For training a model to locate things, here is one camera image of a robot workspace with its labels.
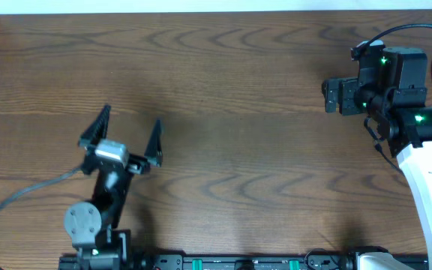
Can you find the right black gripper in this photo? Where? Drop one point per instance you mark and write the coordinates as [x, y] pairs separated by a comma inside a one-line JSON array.
[[349, 97]]

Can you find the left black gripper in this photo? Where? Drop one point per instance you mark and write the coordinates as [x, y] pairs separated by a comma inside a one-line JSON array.
[[134, 163]]

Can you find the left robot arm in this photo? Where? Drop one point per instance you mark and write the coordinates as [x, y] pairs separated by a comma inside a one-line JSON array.
[[93, 224]]

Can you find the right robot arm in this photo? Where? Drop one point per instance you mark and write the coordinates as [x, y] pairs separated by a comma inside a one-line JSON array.
[[390, 89]]

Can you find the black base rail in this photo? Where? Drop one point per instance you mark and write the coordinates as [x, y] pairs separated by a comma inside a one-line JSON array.
[[314, 259]]

